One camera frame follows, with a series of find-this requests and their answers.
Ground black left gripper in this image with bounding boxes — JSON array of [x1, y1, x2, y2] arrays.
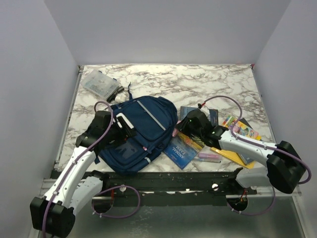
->
[[105, 116, 137, 148]]

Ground navy blue student backpack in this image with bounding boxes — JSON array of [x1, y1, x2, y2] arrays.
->
[[98, 96, 178, 176]]

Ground purple highlighter marker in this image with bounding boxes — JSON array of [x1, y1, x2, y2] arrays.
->
[[198, 153, 220, 160]]

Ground blue white pen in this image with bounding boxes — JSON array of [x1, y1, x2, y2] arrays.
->
[[193, 159, 221, 164]]

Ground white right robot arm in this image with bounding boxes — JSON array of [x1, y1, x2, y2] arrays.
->
[[176, 109, 311, 194]]

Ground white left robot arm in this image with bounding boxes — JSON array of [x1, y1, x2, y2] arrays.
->
[[30, 111, 136, 238]]

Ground Animal Farm book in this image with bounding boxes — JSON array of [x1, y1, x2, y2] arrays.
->
[[163, 132, 204, 169]]

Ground white cylindrical object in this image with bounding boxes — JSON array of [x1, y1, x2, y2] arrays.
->
[[115, 94, 127, 104]]

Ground Nineteen Eighty-Four book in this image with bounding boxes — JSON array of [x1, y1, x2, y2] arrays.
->
[[178, 106, 218, 126]]

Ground clear plastic organiser box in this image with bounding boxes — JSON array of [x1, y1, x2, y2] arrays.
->
[[81, 69, 121, 102]]

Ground yellow notebook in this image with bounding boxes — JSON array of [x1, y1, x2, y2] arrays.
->
[[210, 147, 256, 169]]

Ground colourful children's book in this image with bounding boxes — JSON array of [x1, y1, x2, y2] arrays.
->
[[222, 116, 261, 140]]

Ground blue picture book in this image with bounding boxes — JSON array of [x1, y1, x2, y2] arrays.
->
[[238, 154, 254, 165]]

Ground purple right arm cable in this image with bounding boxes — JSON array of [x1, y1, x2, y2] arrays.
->
[[198, 95, 312, 216]]

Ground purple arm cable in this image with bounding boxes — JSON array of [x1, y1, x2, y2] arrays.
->
[[42, 101, 141, 236], [198, 95, 312, 216]]

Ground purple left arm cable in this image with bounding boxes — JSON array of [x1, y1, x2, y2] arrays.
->
[[42, 101, 141, 236]]

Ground black mounting base plate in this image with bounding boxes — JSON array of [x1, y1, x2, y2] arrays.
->
[[49, 168, 273, 208]]

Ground aluminium extrusion rail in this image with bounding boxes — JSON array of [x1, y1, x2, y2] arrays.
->
[[41, 179, 302, 200]]

